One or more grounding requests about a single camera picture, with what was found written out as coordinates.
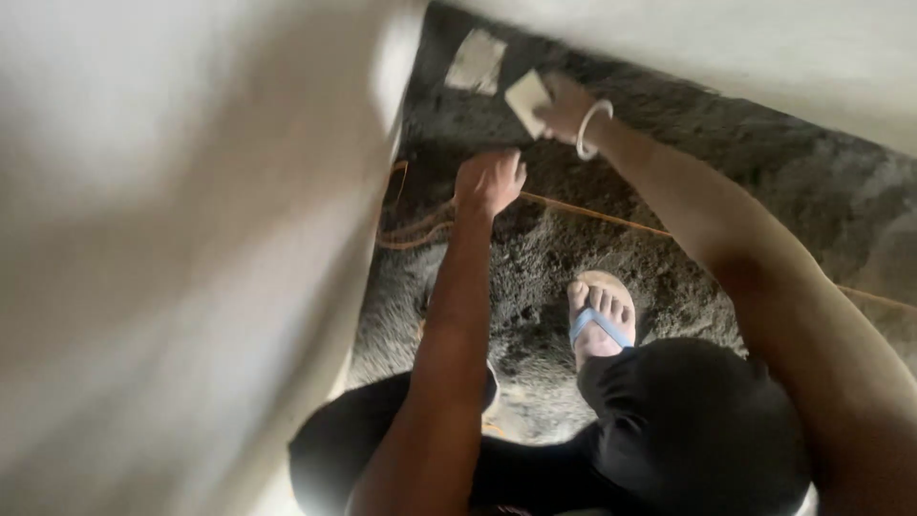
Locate person's left hand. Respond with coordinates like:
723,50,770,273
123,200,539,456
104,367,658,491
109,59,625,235
453,148,528,219

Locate person's right hand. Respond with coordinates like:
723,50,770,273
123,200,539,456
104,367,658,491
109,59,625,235
533,72,601,145

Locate pale rectangular sanding block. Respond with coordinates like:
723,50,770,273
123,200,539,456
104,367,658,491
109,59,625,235
503,69,553,140

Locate white bangle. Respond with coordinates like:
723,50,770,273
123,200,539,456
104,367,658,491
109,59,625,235
576,99,615,161

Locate pale paper sheet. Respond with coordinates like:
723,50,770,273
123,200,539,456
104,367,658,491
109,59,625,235
444,29,508,97

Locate person's right foot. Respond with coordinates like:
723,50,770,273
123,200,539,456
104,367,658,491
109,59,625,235
566,280,636,372

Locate person's black trousers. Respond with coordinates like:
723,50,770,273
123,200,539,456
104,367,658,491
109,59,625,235
288,337,814,516

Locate orange cord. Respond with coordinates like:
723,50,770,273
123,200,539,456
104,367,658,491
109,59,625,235
375,161,917,312

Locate blue strap flip-flop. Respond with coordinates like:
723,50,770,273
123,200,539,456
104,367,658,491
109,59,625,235
568,269,638,352

